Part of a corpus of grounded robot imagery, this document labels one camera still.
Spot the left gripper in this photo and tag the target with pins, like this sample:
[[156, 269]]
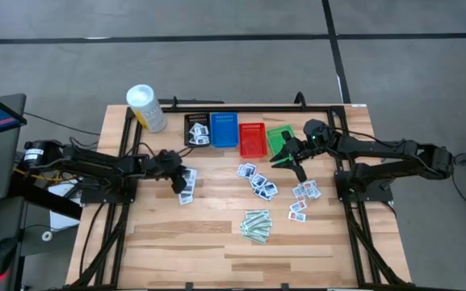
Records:
[[158, 167]]

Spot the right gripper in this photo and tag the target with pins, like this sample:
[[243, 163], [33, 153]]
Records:
[[305, 149]]

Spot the black-print white packet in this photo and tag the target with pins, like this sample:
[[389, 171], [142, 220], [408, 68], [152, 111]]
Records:
[[191, 186], [200, 140], [203, 130], [195, 129], [185, 199], [192, 174]]

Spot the red-print white packet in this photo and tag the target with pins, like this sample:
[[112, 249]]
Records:
[[316, 193], [298, 206], [308, 186], [297, 191], [297, 217]]

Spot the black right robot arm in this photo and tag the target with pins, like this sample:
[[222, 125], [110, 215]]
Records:
[[378, 145]]

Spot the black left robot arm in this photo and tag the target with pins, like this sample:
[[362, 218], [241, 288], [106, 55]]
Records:
[[95, 165]]

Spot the green plastic basket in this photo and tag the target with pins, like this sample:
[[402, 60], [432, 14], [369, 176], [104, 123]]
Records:
[[275, 139]]

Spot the black plastic basket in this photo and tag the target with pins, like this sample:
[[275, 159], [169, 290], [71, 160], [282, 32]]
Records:
[[187, 133]]

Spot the red plastic basket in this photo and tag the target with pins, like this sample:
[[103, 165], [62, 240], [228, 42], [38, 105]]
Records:
[[253, 141]]

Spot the blue plastic basket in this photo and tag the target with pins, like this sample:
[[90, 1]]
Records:
[[224, 133]]

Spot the black arched table clamp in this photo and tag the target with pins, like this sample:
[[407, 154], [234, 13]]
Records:
[[300, 94]]

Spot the green-striped bandage strip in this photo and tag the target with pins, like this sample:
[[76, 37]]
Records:
[[257, 220], [257, 233], [259, 240], [253, 227], [259, 213]]

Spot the white yellow wipes canister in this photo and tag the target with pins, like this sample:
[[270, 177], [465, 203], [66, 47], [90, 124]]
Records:
[[148, 109]]

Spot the black flat table clamp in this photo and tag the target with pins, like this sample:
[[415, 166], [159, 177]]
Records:
[[200, 101]]

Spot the white paper sheet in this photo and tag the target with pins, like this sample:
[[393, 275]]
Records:
[[61, 220]]

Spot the black support beam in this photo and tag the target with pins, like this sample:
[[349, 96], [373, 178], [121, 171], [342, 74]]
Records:
[[47, 200]]

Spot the white tape roll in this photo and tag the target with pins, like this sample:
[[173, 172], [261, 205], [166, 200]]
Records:
[[43, 236]]

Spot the black computer mouse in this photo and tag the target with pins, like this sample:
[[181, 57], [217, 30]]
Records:
[[0, 254]]

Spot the black aluminium rig frame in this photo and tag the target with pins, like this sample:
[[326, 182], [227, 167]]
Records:
[[257, 109]]

